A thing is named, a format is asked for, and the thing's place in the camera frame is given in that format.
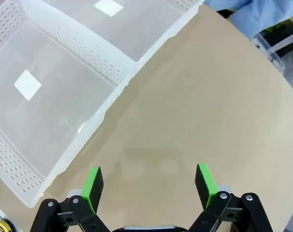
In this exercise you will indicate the white perforated plastic basket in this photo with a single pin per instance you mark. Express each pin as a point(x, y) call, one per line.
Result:
point(64, 116)
point(141, 33)

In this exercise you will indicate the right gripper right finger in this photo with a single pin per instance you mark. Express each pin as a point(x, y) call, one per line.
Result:
point(206, 191)

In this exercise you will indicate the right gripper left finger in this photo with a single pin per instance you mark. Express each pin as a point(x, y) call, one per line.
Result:
point(90, 193)

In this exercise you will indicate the white square label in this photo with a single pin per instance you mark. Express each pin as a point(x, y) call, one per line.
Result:
point(28, 84)
point(108, 7)

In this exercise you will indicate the clear plastic storage box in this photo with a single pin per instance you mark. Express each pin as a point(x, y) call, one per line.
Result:
point(274, 49)

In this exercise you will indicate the person in blue shirt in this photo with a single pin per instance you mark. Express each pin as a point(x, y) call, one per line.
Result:
point(252, 14)

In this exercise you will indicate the yellow tape measure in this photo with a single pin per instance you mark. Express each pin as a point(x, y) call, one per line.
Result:
point(1, 227)

